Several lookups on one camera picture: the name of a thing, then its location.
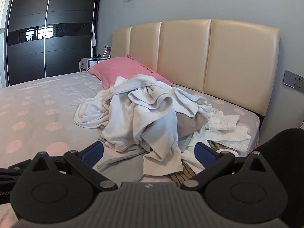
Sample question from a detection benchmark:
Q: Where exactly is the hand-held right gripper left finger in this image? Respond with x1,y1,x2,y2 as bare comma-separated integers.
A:
31,141,117,191

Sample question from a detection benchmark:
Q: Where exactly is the white hanging cloth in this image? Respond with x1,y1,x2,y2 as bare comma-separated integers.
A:
91,26,98,47

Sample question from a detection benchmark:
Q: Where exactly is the grey wall socket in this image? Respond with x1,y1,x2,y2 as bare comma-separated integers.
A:
296,74,304,92

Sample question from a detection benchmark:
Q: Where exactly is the bed with pink-dotted grey sheet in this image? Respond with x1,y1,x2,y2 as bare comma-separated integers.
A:
0,70,260,228

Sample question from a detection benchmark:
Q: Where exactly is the dark sliding-door wardrobe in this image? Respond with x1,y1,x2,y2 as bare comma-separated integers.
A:
6,0,99,87

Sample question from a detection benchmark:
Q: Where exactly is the beige padded headboard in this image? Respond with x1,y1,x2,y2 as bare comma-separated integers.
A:
111,19,281,133

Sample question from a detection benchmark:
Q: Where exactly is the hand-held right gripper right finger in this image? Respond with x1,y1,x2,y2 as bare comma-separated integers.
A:
180,142,269,190

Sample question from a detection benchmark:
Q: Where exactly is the pink pillow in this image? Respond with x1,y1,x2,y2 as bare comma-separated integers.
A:
88,55,173,91

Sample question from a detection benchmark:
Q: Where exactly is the white waffle-textured cloth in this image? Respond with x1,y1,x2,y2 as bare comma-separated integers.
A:
204,110,252,152

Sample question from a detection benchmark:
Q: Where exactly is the grey wall switch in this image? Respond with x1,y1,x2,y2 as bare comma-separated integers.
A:
283,70,297,89

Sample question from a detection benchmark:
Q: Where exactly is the white crumpled garment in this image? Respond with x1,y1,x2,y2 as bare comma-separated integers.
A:
74,90,119,130

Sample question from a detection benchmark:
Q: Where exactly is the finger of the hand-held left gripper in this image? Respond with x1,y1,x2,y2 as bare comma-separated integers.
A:
0,160,32,183

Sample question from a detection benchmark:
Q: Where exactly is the cream turtleneck sweater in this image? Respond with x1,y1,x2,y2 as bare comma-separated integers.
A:
102,75,184,177

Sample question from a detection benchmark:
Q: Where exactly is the brown striped garment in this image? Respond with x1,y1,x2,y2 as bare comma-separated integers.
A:
166,142,228,183

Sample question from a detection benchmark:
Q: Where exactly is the white nightstand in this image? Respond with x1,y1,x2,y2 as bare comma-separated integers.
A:
79,57,105,72

